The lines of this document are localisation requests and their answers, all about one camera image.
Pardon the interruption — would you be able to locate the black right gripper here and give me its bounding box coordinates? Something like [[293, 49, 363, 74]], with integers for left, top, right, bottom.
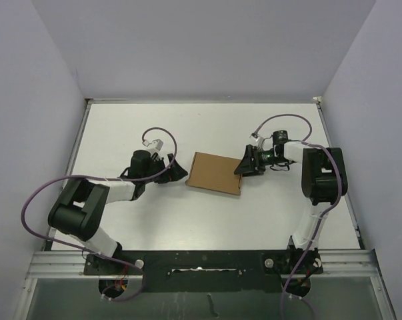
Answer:
[[235, 145, 289, 177]]

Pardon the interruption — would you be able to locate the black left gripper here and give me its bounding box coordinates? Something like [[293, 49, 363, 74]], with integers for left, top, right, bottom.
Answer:
[[142, 153, 187, 183]]

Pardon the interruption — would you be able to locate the brown cardboard box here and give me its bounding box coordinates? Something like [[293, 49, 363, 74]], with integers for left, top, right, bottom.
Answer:
[[185, 152, 241, 196]]

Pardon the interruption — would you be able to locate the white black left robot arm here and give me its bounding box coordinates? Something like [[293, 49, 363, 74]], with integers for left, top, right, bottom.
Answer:
[[48, 150, 188, 274]]

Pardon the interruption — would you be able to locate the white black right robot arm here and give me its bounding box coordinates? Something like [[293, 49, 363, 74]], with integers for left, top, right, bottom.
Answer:
[[234, 130, 348, 273]]

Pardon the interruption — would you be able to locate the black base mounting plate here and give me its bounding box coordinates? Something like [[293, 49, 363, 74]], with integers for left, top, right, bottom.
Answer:
[[83, 248, 323, 295]]

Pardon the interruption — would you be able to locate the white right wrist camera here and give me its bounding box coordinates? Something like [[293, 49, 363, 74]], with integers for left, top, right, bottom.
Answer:
[[250, 132, 265, 149]]

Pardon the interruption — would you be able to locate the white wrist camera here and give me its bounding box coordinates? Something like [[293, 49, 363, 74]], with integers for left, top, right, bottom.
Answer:
[[250, 132, 265, 149], [142, 139, 163, 153]]

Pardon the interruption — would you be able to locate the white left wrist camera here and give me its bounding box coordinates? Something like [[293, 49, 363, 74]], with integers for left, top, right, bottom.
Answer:
[[142, 139, 163, 153]]

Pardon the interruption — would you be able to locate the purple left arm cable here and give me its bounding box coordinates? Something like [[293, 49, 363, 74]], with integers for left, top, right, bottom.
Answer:
[[21, 127, 178, 303]]

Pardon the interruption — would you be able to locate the aluminium frame rail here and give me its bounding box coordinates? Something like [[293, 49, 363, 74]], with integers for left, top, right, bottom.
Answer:
[[27, 250, 378, 279]]

